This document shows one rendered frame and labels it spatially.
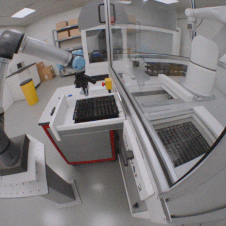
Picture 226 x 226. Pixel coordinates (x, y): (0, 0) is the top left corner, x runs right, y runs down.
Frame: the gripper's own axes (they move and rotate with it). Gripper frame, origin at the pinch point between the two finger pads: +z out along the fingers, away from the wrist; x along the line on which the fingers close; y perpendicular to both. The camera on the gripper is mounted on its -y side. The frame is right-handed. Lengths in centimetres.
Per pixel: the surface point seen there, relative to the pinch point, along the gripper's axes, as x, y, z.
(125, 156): 54, -30, -10
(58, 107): 31.6, 4.5, -11.1
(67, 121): 31.9, 2.2, -2.0
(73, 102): 18.3, 3.0, -5.9
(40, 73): -292, 324, 46
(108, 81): -5.6, -16.5, -8.9
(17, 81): -145, 295, 16
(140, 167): 59, -35, -11
